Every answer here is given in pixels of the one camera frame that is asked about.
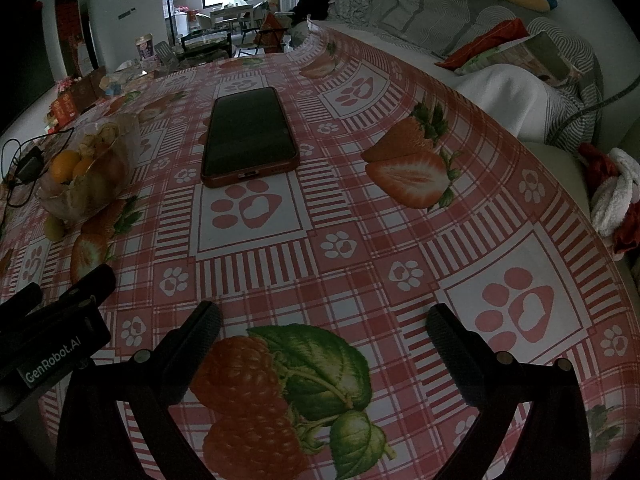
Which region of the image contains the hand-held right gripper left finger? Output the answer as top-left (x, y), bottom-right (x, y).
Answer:
top-left (55, 301), bottom-right (222, 480)

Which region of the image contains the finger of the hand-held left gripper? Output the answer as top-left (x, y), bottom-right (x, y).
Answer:
top-left (64, 263), bottom-right (117, 309)
top-left (0, 282), bottom-right (44, 326)

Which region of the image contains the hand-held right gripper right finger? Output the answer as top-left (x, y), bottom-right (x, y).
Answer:
top-left (426, 303), bottom-right (592, 480)

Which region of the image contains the glass fruit bowl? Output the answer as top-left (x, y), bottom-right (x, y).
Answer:
top-left (36, 112), bottom-right (142, 222)

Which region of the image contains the black charger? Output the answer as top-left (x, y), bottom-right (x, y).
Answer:
top-left (12, 147), bottom-right (46, 183)

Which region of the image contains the red checked printed tablecloth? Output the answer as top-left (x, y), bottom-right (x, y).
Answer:
top-left (0, 25), bottom-right (640, 480)

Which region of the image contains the red patterned packet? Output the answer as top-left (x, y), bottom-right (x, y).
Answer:
top-left (47, 96), bottom-right (81, 126)

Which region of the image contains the red gift box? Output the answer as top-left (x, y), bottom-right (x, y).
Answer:
top-left (60, 77), bottom-right (108, 113)

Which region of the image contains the smartphone with red case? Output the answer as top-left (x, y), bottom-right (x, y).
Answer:
top-left (201, 86), bottom-right (300, 189)

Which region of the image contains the beige leather sofa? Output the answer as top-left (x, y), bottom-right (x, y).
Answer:
top-left (290, 10), bottom-right (640, 311)

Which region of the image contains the red white plush toy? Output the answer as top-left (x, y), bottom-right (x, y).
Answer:
top-left (579, 142), bottom-right (640, 256)

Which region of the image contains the dark side table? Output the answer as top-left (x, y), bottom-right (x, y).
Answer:
top-left (180, 32), bottom-right (233, 61)

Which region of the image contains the white blanket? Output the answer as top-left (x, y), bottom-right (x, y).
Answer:
top-left (452, 62), bottom-right (571, 146)

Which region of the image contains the white dining table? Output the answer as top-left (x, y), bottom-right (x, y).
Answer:
top-left (207, 2), bottom-right (266, 31)

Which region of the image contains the red orange bag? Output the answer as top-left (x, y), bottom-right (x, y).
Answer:
top-left (257, 12), bottom-right (286, 51)

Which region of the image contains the green patterned cushion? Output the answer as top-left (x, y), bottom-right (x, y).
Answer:
top-left (452, 31), bottom-right (586, 86)

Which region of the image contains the red cushion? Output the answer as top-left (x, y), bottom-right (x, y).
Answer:
top-left (435, 17), bottom-right (530, 71)

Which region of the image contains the grey striped blanket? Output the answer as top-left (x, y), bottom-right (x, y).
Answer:
top-left (367, 0), bottom-right (606, 151)

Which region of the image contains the dark clothing pile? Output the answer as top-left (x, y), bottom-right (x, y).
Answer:
top-left (290, 0), bottom-right (336, 23)

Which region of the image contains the grey white patterned throw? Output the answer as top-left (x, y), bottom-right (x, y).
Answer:
top-left (330, 0), bottom-right (373, 21)

